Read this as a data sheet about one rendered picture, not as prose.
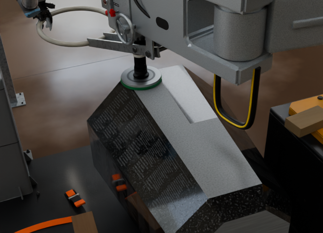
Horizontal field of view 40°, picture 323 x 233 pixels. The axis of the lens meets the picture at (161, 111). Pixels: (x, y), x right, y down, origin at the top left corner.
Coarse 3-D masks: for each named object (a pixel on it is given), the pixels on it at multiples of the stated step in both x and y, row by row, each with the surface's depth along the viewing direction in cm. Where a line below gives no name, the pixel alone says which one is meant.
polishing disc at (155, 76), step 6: (150, 66) 244; (126, 72) 240; (132, 72) 240; (150, 72) 239; (156, 72) 239; (126, 78) 235; (132, 78) 235; (150, 78) 234; (156, 78) 234; (126, 84) 231; (132, 84) 230; (138, 84) 230; (144, 84) 229; (150, 84) 230
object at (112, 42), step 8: (104, 32) 263; (88, 40) 257; (96, 40) 249; (104, 40) 242; (112, 40) 258; (120, 40) 251; (128, 40) 244; (104, 48) 245; (112, 48) 238; (120, 48) 231; (128, 48) 224; (136, 48) 218; (144, 48) 213; (160, 48) 209; (160, 56) 206
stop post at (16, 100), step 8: (0, 40) 342; (0, 48) 345; (0, 56) 348; (0, 64) 352; (8, 72) 357; (8, 80) 361; (8, 88) 365; (16, 96) 382; (16, 104) 371; (24, 104) 371
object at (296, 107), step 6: (318, 96) 226; (294, 102) 224; (300, 102) 224; (306, 102) 224; (312, 102) 223; (318, 102) 223; (294, 108) 220; (300, 108) 220; (306, 108) 220; (312, 132) 207; (318, 132) 204; (318, 138) 204
